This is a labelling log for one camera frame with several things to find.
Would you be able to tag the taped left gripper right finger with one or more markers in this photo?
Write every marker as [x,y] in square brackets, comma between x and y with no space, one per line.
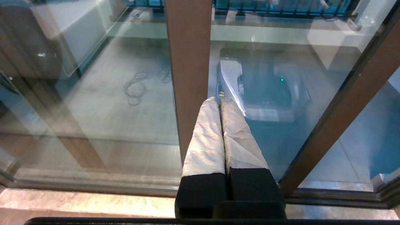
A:
[243,156]

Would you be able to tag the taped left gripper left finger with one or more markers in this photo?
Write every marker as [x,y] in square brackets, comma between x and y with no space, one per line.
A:
[203,150]

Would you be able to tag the brown framed sliding glass door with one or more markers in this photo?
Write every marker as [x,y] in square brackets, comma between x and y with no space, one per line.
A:
[343,109]

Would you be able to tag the brown framed fixed glass panel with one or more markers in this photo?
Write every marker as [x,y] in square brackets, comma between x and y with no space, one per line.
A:
[190,78]

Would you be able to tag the dark brown door jamb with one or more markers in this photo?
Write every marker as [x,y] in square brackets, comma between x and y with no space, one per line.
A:
[390,193]

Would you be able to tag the black balcony railing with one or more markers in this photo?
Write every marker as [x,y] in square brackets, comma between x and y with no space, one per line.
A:
[281,7]

